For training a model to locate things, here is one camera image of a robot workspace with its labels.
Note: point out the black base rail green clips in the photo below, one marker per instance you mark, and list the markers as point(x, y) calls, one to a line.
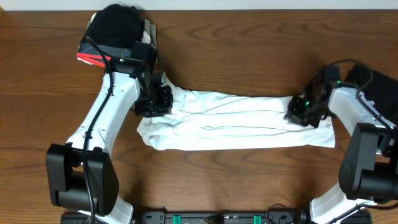
point(276, 215)

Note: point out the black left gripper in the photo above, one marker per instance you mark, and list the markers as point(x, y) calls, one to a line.
point(165, 106)

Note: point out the black t-shirt white logo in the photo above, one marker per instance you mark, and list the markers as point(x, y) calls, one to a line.
point(381, 93)

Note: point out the black folded garment pink trim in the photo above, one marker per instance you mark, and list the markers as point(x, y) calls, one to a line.
point(114, 30)

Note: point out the olive grey folded garment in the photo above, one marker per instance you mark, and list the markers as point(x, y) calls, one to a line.
point(149, 35)

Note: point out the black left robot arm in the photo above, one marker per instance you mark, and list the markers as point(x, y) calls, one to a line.
point(80, 172)

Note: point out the white t-shirt pixel print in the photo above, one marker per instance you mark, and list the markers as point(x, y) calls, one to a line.
point(204, 120)

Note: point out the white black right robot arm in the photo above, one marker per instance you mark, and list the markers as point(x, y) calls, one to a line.
point(368, 171)

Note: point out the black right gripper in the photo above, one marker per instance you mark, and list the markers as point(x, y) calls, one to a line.
point(294, 116)

